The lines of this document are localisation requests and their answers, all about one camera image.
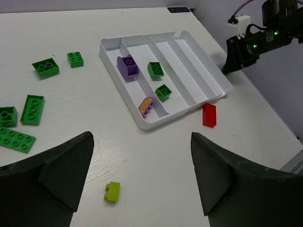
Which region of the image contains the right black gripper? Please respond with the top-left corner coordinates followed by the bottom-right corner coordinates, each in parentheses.
top-left (222, 30), bottom-right (293, 73)

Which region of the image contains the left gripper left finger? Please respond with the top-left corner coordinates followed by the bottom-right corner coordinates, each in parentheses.
top-left (0, 131), bottom-right (94, 227)

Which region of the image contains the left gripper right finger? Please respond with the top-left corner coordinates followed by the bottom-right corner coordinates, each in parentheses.
top-left (191, 132), bottom-right (303, 227)

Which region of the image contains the purple lego brick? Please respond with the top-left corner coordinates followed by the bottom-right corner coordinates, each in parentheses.
top-left (116, 55), bottom-right (139, 79)

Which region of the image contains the red rectangular lego brick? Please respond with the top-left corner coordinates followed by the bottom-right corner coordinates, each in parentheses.
top-left (202, 103), bottom-right (217, 128)

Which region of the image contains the green flat lego plate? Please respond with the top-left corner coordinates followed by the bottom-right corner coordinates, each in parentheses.
top-left (0, 127), bottom-right (36, 154)

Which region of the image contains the lime small lego brick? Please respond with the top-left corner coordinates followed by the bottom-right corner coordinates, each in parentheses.
top-left (104, 182), bottom-right (120, 202)

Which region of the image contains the white divided tray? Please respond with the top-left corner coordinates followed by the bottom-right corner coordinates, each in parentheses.
top-left (99, 31), bottom-right (232, 131)

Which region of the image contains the right blue table sticker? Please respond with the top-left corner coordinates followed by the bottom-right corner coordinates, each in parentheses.
top-left (167, 7), bottom-right (191, 13)

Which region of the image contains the green square lego brick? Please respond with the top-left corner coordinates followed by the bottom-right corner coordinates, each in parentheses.
top-left (0, 106), bottom-right (18, 127)

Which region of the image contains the green long lego plate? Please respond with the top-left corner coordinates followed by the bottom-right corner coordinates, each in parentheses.
top-left (20, 95), bottom-right (45, 126)

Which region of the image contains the green lego brick far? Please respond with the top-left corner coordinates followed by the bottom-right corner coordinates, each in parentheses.
top-left (32, 58), bottom-right (60, 77)

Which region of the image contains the small green square lego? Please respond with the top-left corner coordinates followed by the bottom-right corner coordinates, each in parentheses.
top-left (67, 52), bottom-right (84, 68)

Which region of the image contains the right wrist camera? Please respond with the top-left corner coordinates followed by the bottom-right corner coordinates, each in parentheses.
top-left (228, 15), bottom-right (250, 39)

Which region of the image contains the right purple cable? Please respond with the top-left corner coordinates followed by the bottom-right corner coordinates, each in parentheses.
top-left (232, 0), bottom-right (255, 17)

